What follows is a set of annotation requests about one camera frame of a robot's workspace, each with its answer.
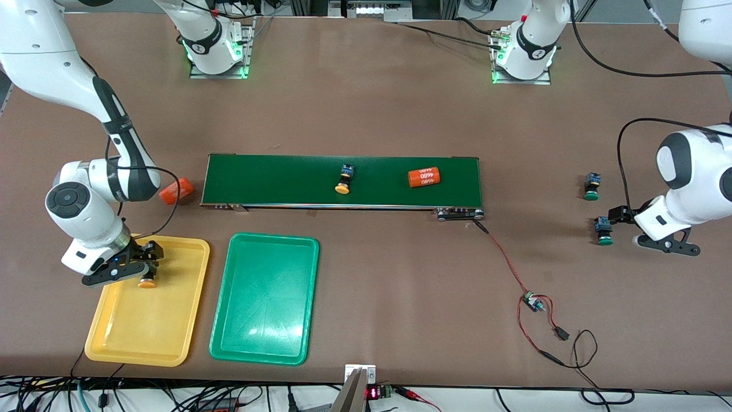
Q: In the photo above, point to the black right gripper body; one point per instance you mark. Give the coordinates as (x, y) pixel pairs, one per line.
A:
(139, 250)

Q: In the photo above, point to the green plastic tray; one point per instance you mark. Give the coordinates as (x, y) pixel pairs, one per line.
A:
(263, 297)

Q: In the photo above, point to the yellow plastic tray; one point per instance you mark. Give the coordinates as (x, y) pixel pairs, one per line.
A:
(148, 320)

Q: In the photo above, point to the red digit display module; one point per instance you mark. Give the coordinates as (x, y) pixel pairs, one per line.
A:
(374, 393)

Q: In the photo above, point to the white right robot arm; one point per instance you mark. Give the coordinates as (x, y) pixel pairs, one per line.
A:
(74, 212)

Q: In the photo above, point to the yellow mushroom push button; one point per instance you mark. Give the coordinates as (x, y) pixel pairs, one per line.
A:
(147, 282)
(343, 182)

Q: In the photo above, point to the small speed controller board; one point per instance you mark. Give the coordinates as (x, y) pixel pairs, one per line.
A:
(532, 300)

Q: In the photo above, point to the green mushroom push button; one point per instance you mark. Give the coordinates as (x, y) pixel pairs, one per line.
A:
(591, 191)
(603, 234)

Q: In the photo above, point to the white background device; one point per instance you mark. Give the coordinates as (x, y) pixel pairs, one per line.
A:
(366, 10)

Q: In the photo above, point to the orange cylinder with white print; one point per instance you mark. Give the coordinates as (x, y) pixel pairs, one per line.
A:
(174, 191)
(424, 177)

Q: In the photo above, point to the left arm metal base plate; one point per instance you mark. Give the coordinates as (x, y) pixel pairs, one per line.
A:
(523, 82)

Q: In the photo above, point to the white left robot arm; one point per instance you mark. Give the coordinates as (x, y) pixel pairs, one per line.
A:
(692, 171)

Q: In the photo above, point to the brown tape piece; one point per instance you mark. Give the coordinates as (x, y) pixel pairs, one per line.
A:
(313, 214)

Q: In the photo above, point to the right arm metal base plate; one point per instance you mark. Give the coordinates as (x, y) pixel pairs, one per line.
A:
(249, 57)

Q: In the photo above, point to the green conveyor belt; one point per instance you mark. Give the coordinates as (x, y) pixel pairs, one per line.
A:
(274, 183)

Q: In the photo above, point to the red clip lead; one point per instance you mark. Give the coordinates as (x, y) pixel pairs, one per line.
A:
(409, 393)

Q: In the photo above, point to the power strip with orange switch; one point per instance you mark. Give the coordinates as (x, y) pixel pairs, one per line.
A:
(220, 406)

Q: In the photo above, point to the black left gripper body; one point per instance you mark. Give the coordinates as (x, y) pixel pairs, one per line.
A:
(621, 214)

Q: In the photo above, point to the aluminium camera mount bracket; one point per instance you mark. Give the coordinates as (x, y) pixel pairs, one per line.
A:
(357, 395)

